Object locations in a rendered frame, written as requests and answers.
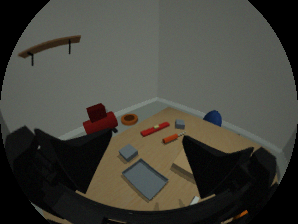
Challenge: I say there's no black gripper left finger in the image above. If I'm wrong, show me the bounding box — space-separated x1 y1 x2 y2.
35 128 113 194

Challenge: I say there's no orange-handled awl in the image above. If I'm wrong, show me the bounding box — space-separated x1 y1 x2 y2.
162 135 180 143

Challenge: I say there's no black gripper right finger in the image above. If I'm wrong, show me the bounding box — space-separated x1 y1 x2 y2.
182 135 254 198

